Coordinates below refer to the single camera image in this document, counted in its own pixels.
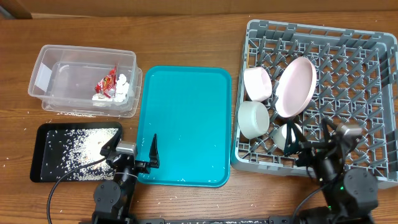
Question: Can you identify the teal serving tray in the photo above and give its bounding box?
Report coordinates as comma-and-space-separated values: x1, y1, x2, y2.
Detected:
137, 65, 232, 188

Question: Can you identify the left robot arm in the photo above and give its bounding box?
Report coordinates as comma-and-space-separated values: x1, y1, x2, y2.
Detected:
46, 130, 160, 223

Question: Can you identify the grey bowl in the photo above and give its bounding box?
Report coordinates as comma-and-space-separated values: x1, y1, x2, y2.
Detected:
238, 101, 270, 139

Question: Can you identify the white cup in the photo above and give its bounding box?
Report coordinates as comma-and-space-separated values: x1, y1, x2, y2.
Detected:
272, 123, 302, 151

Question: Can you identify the black rail at bottom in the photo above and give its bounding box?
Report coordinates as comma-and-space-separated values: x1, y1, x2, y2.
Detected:
137, 216, 307, 224

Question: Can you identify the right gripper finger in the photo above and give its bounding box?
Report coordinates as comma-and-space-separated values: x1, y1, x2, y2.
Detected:
284, 121, 307, 156
321, 118, 337, 144

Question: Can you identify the red foil wrapper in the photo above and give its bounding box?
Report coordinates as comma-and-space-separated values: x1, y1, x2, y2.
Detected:
95, 66, 117, 98

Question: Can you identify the black tray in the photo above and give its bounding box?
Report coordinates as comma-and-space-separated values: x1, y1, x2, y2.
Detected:
30, 122, 123, 182

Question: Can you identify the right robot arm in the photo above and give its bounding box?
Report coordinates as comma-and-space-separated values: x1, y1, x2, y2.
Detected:
284, 118, 379, 223

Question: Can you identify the white napkin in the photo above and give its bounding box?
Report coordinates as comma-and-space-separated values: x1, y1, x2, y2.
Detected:
92, 73, 129, 102

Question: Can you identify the grey dishwasher rack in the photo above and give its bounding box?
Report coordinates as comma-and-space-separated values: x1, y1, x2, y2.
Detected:
231, 19, 397, 189

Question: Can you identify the white plate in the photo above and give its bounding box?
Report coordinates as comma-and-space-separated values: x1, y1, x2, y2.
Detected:
275, 57, 317, 118

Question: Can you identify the clear plastic bin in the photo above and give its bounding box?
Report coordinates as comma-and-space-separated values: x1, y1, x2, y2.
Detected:
28, 45, 142, 118

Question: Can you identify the pink bowl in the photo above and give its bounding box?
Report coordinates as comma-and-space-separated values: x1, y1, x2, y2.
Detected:
243, 67, 272, 102

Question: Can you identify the spilled rice pile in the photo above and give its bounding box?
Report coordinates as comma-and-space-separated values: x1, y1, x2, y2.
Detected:
45, 127, 122, 182

